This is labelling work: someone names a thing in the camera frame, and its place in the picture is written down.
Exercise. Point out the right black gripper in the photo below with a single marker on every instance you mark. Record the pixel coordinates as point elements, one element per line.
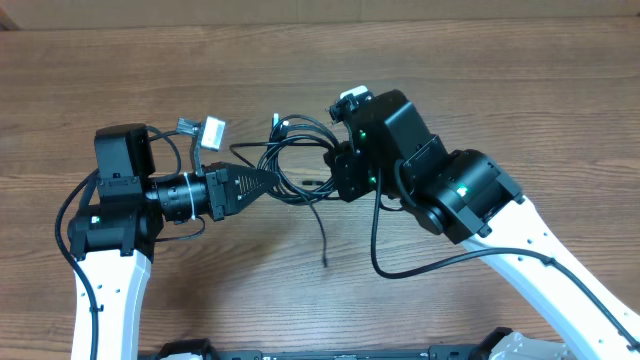
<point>350,168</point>

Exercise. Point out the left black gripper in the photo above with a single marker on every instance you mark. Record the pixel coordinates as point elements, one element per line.
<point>221,189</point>

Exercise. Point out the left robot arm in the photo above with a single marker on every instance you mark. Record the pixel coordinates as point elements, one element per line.
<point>122,212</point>

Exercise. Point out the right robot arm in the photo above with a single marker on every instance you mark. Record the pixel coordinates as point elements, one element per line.
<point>467,197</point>

